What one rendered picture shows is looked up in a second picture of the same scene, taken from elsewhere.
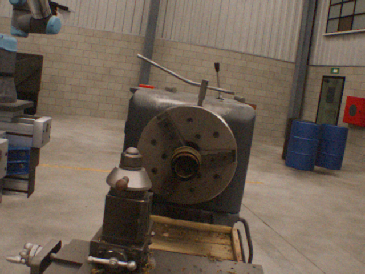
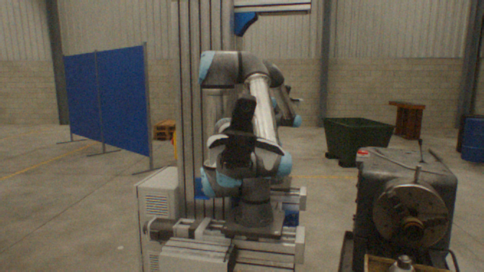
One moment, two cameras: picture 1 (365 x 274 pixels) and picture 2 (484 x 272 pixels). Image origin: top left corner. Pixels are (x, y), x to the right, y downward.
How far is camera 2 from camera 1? 0.57 m
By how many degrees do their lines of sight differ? 19
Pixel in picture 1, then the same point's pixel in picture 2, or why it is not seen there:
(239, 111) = (444, 179)
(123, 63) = (305, 82)
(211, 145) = (428, 210)
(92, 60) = not seen: hidden behind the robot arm
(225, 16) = (389, 28)
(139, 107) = (367, 179)
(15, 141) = (288, 208)
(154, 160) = (386, 219)
